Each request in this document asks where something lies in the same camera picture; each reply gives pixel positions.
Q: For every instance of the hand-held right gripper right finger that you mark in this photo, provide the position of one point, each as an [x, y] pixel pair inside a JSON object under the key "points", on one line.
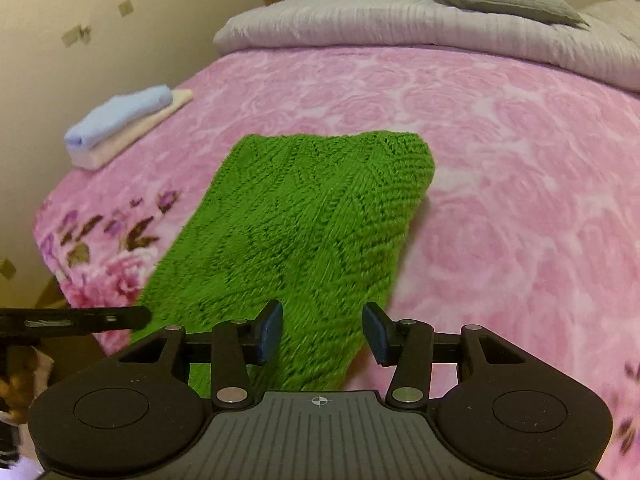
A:
{"points": [[376, 334]]}

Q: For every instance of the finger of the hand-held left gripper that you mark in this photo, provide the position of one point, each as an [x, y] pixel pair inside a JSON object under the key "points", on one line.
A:
{"points": [[90, 319]]}

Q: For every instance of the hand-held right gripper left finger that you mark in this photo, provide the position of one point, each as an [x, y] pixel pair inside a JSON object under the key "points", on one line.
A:
{"points": [[272, 330]]}

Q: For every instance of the green knitted sweater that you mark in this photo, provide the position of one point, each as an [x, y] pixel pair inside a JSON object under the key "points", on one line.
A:
{"points": [[310, 230]]}

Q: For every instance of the pink floral blanket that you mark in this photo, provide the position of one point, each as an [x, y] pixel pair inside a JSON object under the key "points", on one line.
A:
{"points": [[500, 200]]}

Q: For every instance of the folded cream towel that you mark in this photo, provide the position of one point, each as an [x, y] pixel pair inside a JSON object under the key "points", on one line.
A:
{"points": [[130, 140]]}

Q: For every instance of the folded blue towel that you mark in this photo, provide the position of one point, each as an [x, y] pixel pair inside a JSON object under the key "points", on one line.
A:
{"points": [[117, 117]]}

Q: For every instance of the pale ribbed duvet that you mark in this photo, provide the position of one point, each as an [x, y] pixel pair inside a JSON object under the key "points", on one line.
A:
{"points": [[400, 20]]}

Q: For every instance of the white pillow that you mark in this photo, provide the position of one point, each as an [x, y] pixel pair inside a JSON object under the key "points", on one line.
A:
{"points": [[617, 15]]}

